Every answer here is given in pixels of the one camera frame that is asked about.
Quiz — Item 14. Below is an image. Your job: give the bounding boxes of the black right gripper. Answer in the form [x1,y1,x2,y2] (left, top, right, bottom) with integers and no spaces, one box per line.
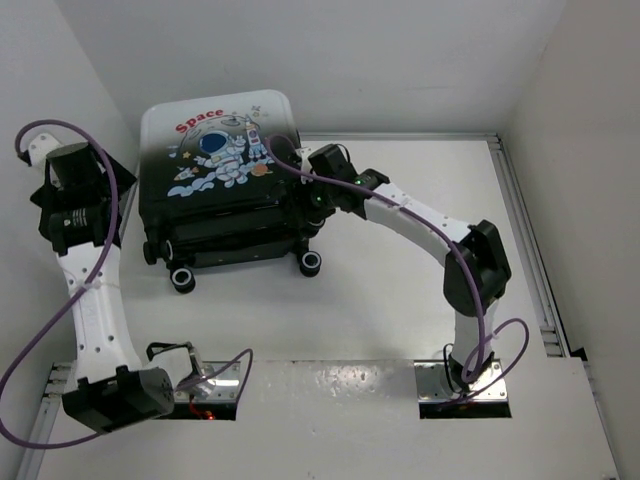
[288,173,338,226]

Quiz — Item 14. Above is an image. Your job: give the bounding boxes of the black white kids suitcase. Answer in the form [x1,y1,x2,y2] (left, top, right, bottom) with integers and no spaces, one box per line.
[138,89,324,294]

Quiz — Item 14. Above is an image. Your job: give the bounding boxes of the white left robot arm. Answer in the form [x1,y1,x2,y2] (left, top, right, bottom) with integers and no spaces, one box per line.
[31,142,194,434]

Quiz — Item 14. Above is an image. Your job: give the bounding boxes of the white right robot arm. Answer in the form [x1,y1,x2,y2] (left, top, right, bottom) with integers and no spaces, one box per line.
[279,144,512,391]

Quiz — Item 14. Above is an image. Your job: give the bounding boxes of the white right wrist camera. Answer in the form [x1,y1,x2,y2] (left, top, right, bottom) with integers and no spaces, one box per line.
[295,147,313,173]

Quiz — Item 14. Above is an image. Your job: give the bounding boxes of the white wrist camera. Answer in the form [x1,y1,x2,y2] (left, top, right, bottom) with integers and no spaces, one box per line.
[20,131,63,171]
[295,147,313,173]

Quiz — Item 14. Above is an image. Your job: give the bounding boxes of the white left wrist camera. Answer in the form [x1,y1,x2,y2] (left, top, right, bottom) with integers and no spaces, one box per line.
[20,131,63,171]

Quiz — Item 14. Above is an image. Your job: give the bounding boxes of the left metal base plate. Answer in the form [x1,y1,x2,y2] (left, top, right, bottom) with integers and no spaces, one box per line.
[187,361,244,404]

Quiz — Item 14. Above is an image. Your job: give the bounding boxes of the metal base plate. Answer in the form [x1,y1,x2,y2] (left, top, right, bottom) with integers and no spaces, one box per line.
[187,361,244,404]
[414,360,508,405]

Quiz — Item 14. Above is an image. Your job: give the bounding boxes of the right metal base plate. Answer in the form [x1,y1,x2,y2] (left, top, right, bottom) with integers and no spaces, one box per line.
[414,360,508,405]

